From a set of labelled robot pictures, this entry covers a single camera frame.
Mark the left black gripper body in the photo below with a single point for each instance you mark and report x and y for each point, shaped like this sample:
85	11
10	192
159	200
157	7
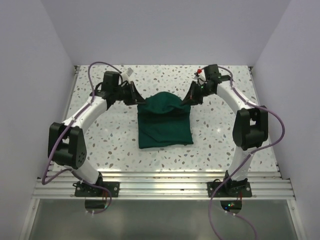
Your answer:
124	91

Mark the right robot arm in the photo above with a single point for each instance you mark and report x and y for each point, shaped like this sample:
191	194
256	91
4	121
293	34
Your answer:
250	129

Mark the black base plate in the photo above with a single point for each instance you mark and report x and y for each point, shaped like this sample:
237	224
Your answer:
230	189
101	188

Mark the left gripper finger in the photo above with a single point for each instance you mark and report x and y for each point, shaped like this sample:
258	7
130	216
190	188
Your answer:
136	98
129	101

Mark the green surgical cloth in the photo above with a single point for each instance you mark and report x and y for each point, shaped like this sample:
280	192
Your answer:
163	121

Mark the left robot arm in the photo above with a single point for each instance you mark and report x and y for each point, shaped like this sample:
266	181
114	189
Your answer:
67	146

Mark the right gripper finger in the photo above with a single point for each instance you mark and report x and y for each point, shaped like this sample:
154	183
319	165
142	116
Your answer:
190	93
196	100

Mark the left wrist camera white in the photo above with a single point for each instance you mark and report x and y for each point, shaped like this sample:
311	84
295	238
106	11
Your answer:
126	74

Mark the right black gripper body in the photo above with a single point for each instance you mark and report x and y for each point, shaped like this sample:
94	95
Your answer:
202	90

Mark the aluminium rail frame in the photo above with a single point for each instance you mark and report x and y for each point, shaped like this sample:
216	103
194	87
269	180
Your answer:
175	172

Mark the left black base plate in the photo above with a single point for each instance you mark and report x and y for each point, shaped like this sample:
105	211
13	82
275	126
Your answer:
101	188

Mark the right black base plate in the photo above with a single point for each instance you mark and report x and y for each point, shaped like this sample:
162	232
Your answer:
230	189

